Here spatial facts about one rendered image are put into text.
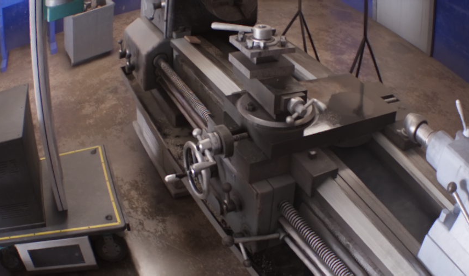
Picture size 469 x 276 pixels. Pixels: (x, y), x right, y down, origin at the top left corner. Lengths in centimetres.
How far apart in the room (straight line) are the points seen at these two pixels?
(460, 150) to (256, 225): 80
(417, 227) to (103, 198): 145
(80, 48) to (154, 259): 255
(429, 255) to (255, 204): 68
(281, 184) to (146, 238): 112
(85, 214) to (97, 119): 145
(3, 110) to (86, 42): 239
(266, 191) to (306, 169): 14
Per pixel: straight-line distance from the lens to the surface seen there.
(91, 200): 238
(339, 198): 157
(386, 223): 151
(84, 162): 265
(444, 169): 134
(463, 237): 129
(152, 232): 265
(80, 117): 372
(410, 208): 177
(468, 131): 141
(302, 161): 164
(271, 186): 166
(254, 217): 170
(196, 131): 172
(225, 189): 166
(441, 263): 134
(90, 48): 457
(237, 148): 167
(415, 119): 147
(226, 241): 164
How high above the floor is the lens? 182
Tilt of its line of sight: 34 degrees down
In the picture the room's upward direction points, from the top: 2 degrees clockwise
